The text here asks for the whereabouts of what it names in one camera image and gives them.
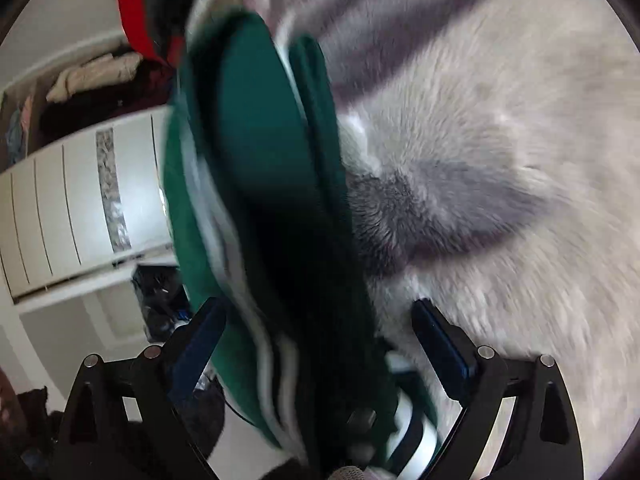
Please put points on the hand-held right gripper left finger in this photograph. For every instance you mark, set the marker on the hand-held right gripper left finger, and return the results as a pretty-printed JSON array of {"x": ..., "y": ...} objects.
[{"x": 197, "y": 350}]

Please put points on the green varsity jacket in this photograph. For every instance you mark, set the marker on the green varsity jacket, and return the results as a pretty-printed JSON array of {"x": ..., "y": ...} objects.
[{"x": 265, "y": 200}]

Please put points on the beige folded clothes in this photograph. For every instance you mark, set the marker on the beige folded clothes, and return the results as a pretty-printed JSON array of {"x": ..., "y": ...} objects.
[{"x": 95, "y": 75}]

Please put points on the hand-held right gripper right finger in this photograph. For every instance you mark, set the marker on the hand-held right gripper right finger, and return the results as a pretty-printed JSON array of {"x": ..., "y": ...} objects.
[{"x": 442, "y": 350}]

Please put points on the pile of dark items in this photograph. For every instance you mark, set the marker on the pile of dark items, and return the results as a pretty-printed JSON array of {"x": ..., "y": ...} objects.
[{"x": 160, "y": 300}]

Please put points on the dark folded clothes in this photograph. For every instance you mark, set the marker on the dark folded clothes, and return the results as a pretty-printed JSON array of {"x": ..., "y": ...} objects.
[{"x": 100, "y": 110}]

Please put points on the fuzzy fleece blanket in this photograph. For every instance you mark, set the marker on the fuzzy fleece blanket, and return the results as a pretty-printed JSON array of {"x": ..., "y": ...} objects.
[{"x": 475, "y": 160}]

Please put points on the white wardrobe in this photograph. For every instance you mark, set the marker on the white wardrobe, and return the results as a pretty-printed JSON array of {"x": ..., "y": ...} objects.
[{"x": 60, "y": 210}]

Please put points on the red and black garment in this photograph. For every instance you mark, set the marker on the red and black garment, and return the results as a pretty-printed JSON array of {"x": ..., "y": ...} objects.
[{"x": 135, "y": 5}]

